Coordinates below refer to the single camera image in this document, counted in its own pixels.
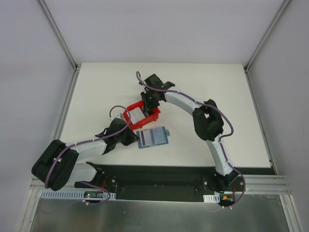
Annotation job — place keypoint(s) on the white cable duct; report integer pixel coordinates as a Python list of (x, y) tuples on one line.
[(211, 198), (77, 195)]

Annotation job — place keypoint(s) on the blue card holder wallet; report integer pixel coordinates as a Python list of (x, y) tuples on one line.
[(159, 135)]

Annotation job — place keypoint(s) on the aluminium frame post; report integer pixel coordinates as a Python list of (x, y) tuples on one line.
[(57, 33), (275, 20)]

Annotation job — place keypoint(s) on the red plastic bin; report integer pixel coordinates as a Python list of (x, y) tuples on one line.
[(147, 120)]

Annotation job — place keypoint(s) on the grey credit card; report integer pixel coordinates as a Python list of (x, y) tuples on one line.
[(145, 138)]

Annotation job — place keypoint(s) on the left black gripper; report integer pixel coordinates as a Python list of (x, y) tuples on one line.
[(129, 135)]

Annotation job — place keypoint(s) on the white cards stack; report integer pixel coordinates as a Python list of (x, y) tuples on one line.
[(137, 115)]

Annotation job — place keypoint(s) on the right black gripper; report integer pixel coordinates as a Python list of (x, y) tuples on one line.
[(148, 104)]

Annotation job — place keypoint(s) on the aluminium rail profile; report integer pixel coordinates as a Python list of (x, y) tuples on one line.
[(254, 184)]

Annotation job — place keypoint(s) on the right white cable duct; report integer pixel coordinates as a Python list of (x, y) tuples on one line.
[(211, 198)]

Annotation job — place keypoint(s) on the left aluminium frame post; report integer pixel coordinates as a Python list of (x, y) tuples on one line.
[(57, 33)]

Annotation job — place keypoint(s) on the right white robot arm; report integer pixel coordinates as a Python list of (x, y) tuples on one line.
[(208, 123)]

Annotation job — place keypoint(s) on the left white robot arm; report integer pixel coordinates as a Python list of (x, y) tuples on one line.
[(58, 164)]

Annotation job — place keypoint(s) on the right aluminium frame post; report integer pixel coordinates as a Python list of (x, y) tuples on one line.
[(275, 20)]

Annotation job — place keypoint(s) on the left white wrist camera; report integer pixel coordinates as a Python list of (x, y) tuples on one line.
[(118, 116)]

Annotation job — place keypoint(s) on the left white cable duct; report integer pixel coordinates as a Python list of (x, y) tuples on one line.
[(77, 195)]

